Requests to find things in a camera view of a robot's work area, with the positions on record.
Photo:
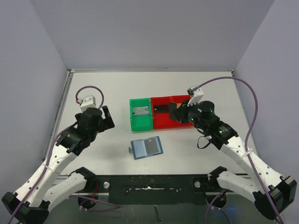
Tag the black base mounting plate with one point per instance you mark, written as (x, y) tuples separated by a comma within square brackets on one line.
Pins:
[(152, 189)]

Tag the dark grey card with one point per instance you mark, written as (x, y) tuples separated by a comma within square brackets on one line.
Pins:
[(152, 147)]

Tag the silver VIP card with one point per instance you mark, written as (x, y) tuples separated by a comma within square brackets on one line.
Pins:
[(140, 111)]

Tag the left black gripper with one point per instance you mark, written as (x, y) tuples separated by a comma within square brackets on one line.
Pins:
[(103, 122)]

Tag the blue leather card holder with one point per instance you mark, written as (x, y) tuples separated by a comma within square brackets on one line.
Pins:
[(144, 148)]

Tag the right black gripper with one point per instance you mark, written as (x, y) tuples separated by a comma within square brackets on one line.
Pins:
[(183, 112)]

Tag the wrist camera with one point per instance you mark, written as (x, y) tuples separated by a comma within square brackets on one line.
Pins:
[(195, 94), (86, 102)]

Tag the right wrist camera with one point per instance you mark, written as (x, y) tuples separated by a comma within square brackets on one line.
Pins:
[(195, 94)]

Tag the green plastic bin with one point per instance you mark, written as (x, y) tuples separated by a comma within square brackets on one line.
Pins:
[(141, 117)]

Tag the black card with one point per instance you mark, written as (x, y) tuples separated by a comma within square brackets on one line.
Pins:
[(161, 109)]

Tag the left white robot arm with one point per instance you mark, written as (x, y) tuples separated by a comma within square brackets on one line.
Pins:
[(32, 202)]

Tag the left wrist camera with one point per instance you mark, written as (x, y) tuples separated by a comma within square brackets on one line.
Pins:
[(86, 102)]

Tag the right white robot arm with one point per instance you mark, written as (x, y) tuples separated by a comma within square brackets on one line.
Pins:
[(269, 190)]

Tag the red plastic bin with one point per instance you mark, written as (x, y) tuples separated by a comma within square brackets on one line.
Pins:
[(179, 99), (160, 113)]

